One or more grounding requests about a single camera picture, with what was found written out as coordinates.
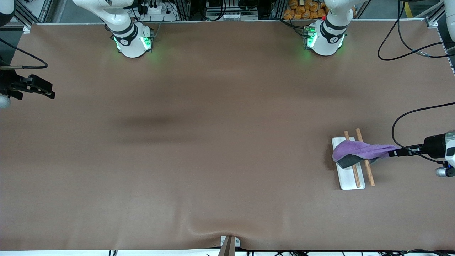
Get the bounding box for purple microfibre towel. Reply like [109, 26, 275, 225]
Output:
[332, 139, 399, 169]

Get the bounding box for white towel rack wooden bars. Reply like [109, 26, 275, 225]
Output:
[332, 128, 375, 190]

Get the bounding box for white power strip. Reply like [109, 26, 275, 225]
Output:
[137, 0, 179, 22]

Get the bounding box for brown table cover mat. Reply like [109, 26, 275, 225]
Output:
[0, 20, 455, 251]

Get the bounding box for aluminium frame profile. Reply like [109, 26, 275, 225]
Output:
[0, 0, 54, 33]
[402, 0, 455, 30]

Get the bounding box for aluminium camera mount pole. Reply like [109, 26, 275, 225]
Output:
[218, 235, 241, 256]

